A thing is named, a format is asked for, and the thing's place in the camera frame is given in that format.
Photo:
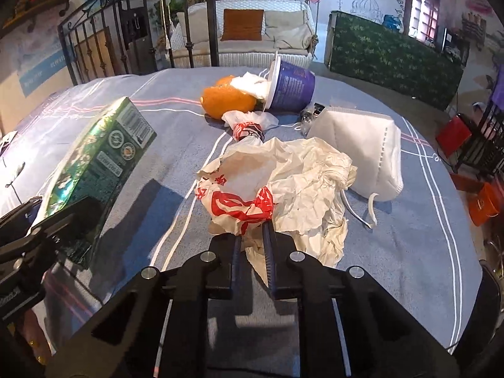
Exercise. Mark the orange peel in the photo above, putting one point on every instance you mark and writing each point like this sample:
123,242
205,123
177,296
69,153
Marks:
226,100

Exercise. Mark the white cushion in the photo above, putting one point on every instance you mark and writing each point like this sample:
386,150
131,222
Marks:
201,19

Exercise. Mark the purple towel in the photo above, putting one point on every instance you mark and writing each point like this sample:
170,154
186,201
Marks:
499,90

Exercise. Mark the purple paper cup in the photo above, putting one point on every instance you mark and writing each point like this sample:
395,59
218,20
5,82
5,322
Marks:
291,84

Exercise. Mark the black iron railing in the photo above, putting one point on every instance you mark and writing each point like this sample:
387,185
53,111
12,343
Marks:
212,27

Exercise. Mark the orange bucket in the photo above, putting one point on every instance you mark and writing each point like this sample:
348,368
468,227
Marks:
482,204

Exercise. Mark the green printed box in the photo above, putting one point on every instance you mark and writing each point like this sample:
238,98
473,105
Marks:
94,165

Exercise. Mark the person's left hand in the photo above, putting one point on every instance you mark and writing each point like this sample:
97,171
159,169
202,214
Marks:
35,334

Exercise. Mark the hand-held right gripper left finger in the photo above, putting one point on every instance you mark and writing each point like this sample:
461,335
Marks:
236,267

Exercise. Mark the twisted plastic bag red print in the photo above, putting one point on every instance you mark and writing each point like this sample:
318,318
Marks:
248,126

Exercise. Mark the beige cushion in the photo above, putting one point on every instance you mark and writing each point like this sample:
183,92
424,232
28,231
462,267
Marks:
287,27

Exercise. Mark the white bag red print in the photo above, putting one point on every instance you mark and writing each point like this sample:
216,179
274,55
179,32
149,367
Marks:
299,181

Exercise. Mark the clear plastic wrapper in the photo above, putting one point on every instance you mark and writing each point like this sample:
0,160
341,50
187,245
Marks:
311,114

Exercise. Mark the dark brown trash bin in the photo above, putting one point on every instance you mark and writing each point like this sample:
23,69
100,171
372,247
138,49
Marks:
486,307

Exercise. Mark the green patterned counter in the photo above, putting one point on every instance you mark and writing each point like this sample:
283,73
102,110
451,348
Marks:
386,55

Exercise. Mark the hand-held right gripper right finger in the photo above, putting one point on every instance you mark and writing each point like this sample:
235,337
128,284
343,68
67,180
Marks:
268,256

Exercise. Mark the white wicker swing sofa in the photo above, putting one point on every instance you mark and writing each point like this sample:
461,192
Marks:
244,53

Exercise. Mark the black metal rack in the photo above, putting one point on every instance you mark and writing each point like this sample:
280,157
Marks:
480,138

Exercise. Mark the white crumpled tissue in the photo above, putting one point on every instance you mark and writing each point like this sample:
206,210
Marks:
250,82

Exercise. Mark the white face mask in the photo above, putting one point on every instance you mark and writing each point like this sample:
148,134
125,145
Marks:
354,149

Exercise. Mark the black framed picture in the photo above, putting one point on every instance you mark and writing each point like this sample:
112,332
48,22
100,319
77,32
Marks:
454,47

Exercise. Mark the orange cushion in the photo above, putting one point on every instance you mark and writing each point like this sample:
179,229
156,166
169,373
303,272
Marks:
242,25

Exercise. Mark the blue bag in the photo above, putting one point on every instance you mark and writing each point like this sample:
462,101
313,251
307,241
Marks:
393,21

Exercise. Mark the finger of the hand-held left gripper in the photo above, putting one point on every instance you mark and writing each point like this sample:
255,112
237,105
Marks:
19,214
71,224

